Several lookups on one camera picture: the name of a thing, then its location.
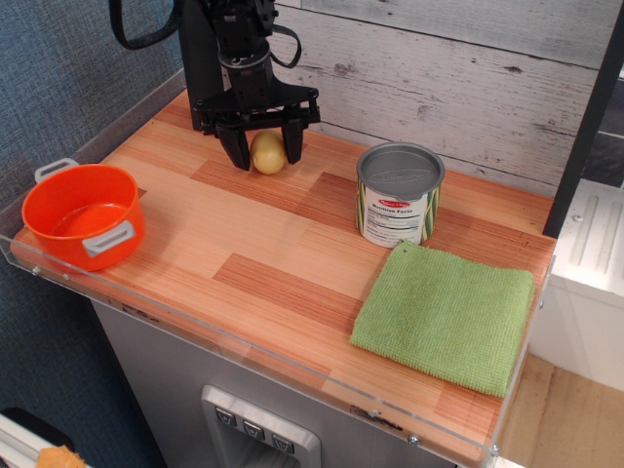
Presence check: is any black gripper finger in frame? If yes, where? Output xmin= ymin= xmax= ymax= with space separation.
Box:
xmin=281 ymin=119 xmax=302 ymax=165
xmin=215 ymin=125 xmax=251 ymax=171

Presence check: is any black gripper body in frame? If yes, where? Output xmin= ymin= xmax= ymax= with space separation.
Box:
xmin=193 ymin=57 xmax=321 ymax=135

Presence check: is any yellow potato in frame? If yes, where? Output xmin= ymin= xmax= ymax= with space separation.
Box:
xmin=251 ymin=130 xmax=287 ymax=176

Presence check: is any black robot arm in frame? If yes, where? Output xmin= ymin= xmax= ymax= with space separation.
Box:
xmin=194 ymin=1 xmax=321 ymax=171

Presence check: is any silver tin can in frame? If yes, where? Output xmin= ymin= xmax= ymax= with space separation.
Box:
xmin=356 ymin=142 xmax=446 ymax=248

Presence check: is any clear acrylic table guard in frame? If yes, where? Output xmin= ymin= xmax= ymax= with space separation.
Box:
xmin=2 ymin=232 xmax=503 ymax=467

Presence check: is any green folded cloth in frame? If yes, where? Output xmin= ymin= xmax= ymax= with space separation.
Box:
xmin=350 ymin=241 xmax=534 ymax=398

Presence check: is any silver toy fridge cabinet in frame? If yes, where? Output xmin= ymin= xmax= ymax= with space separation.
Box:
xmin=94 ymin=302 xmax=451 ymax=467

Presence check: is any white toy appliance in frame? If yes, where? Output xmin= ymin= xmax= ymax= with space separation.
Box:
xmin=529 ymin=179 xmax=623 ymax=390

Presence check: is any orange object bottom left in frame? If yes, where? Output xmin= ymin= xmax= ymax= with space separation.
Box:
xmin=35 ymin=446 xmax=87 ymax=468

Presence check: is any black cable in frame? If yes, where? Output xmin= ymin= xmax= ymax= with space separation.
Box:
xmin=268 ymin=22 xmax=303 ymax=69

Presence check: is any dark vertical post left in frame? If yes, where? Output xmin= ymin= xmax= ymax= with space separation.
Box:
xmin=178 ymin=0 xmax=224 ymax=131

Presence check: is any dark vertical post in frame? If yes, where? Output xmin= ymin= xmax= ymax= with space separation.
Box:
xmin=542 ymin=2 xmax=623 ymax=239
xmin=178 ymin=0 xmax=224 ymax=131

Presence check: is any orange bowl with grey handles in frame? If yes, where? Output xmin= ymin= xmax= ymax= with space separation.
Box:
xmin=21 ymin=158 xmax=145 ymax=271

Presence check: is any dark vertical post right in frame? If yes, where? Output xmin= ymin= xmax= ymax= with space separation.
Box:
xmin=542 ymin=2 xmax=623 ymax=239

